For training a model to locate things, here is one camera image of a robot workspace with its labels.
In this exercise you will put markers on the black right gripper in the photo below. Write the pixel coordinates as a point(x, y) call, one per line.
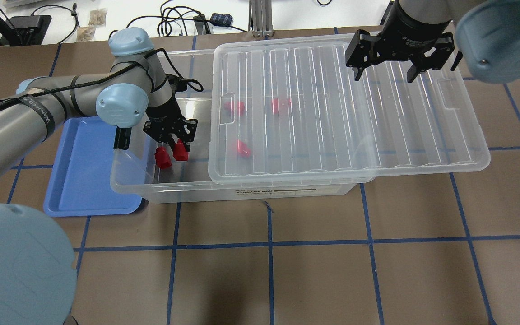
point(410, 32)

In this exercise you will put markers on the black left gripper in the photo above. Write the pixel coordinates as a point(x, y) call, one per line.
point(164, 113)

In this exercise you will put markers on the red block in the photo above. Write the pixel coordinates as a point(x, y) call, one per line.
point(162, 158)
point(179, 151)

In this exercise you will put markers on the clear plastic box lid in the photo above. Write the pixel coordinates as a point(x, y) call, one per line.
point(427, 126)

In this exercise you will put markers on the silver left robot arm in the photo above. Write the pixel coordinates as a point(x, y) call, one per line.
point(37, 276)

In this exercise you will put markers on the clear plastic storage box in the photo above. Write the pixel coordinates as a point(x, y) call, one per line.
point(169, 176)

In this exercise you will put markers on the red block box centre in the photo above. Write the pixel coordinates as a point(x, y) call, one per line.
point(243, 150)

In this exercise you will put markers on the black power adapter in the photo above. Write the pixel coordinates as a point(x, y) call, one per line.
point(384, 16)

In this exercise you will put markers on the blue plastic tray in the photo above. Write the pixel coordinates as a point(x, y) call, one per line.
point(79, 183)

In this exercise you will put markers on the bag of small parts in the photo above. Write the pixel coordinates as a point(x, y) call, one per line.
point(97, 17)
point(85, 34)

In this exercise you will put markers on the black box handle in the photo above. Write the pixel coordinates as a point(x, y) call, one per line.
point(122, 138)

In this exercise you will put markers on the aluminium frame post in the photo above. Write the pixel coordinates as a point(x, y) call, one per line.
point(260, 17)

